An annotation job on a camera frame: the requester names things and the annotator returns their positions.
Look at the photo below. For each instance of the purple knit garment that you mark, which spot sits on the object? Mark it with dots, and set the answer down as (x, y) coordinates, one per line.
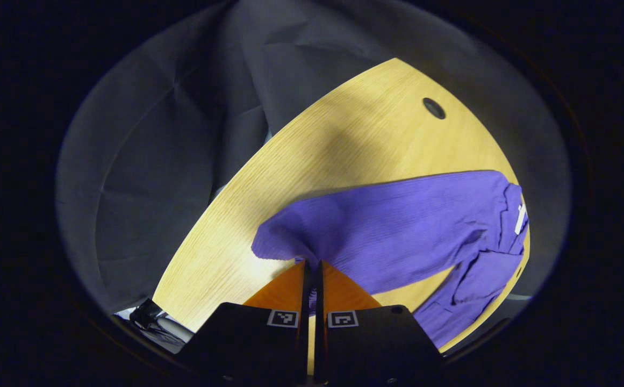
(397, 226)

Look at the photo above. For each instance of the black backdrop cloth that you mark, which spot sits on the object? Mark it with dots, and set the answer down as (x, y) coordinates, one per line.
(156, 161)

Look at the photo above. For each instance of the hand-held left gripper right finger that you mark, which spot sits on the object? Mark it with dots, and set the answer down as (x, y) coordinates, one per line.
(320, 301)

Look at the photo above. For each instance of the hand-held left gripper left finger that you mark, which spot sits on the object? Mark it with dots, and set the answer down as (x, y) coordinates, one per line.
(305, 290)

